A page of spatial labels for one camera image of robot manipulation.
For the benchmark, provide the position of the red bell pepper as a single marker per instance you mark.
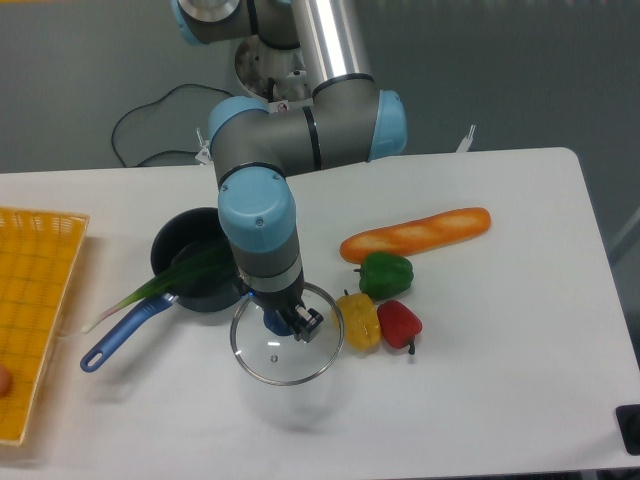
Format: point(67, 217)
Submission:
point(399, 325)

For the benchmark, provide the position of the orange baguette bread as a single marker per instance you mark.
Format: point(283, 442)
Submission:
point(418, 236)

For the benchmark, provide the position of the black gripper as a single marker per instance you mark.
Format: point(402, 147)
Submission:
point(284, 295)

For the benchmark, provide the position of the black device at table edge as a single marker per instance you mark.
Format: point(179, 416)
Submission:
point(628, 421)

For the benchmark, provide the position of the green onion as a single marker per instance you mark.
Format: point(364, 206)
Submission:
point(198, 275)

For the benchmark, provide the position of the yellow bell pepper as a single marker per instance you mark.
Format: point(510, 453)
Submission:
point(362, 330)

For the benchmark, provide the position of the yellow woven basket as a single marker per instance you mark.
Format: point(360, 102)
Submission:
point(39, 250)

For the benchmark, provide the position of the glass pot lid blue knob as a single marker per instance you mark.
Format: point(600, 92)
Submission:
point(266, 350)

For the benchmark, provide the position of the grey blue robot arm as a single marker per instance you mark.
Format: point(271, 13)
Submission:
point(254, 150)

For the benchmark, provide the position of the white table bracket right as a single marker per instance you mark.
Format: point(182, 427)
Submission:
point(467, 141)

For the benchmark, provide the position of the green bell pepper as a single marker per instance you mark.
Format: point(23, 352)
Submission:
point(384, 275)

